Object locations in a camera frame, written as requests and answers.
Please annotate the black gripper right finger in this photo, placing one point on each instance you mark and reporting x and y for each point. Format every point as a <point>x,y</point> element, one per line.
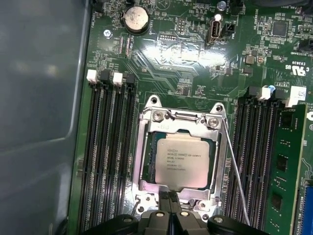
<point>185,222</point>

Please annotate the black PC case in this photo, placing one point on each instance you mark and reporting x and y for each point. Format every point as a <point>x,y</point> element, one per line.
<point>36,98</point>

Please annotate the round coin battery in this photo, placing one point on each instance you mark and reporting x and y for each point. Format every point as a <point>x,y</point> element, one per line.
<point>135,19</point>

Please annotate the black fan connector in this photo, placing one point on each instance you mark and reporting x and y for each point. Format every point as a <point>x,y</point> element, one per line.
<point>230,30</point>

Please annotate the green RAM stick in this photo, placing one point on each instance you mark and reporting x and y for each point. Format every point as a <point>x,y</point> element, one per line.
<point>286,159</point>

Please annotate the square black chip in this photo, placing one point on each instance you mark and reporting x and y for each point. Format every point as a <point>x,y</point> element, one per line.
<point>279,28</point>

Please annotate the green motherboard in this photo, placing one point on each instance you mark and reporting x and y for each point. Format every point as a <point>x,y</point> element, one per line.
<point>195,61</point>

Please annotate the blue expansion slot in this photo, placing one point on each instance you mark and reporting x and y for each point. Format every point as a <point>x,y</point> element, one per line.
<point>310,210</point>

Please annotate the internal USB port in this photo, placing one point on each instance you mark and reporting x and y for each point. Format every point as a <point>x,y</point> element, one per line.
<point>215,31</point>

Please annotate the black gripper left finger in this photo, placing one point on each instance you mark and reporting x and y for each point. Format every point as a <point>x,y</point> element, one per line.
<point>156,222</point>

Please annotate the white barcode label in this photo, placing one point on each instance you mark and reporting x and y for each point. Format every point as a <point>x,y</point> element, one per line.
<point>297,94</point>

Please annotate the silver board screw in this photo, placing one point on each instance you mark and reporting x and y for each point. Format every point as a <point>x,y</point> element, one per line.
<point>107,33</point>

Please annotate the CPU socket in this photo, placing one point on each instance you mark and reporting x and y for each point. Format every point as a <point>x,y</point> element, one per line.
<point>153,105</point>

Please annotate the silver CPU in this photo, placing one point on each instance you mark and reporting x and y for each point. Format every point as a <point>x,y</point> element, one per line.
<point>182,159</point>

